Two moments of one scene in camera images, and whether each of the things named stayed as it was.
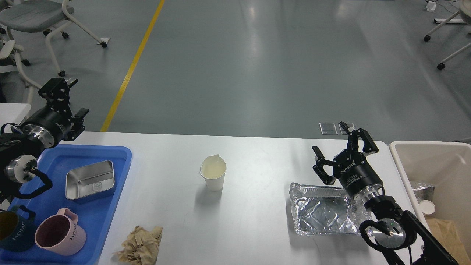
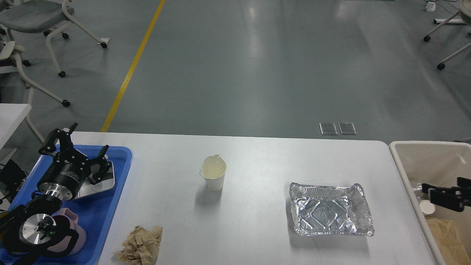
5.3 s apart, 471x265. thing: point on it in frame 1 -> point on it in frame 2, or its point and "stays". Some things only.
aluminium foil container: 316,209 stays
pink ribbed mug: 59,233 stays
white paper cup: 213,169 stays
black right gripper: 352,168 -> 454,198
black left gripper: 52,124 -> 66,173
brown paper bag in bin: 445,232 stays
